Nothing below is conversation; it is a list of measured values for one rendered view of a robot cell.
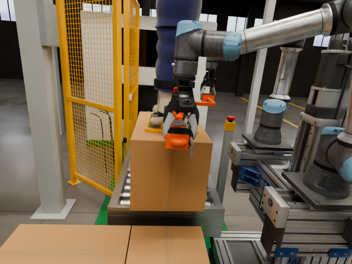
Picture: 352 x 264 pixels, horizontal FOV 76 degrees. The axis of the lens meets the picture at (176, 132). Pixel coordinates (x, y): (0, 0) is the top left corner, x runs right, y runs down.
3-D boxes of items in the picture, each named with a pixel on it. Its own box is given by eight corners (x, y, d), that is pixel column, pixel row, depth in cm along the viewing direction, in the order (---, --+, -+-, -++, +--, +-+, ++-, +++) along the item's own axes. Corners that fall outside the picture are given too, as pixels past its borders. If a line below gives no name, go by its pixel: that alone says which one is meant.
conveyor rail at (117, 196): (140, 124, 359) (140, 113, 353) (143, 124, 359) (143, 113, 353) (108, 231, 140) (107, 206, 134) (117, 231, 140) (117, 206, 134)
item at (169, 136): (164, 139, 80) (165, 126, 78) (185, 140, 80) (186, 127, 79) (165, 149, 72) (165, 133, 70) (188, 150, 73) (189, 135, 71)
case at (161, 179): (138, 161, 176) (139, 111, 164) (189, 163, 180) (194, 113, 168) (129, 210, 119) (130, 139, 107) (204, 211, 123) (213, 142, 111)
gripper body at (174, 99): (190, 110, 80) (194, 75, 76) (194, 116, 72) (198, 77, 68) (169, 108, 79) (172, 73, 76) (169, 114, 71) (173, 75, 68)
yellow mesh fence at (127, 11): (132, 147, 374) (134, 4, 308) (139, 147, 374) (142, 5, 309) (121, 185, 263) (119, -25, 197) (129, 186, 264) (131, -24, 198)
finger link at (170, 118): (164, 133, 80) (176, 111, 78) (165, 139, 75) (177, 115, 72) (156, 130, 80) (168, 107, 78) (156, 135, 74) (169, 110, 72)
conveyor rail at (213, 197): (181, 127, 364) (182, 115, 358) (184, 127, 364) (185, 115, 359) (211, 232, 145) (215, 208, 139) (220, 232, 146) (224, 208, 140)
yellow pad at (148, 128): (148, 116, 152) (149, 109, 150) (163, 117, 152) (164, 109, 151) (144, 132, 119) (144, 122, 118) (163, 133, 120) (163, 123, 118)
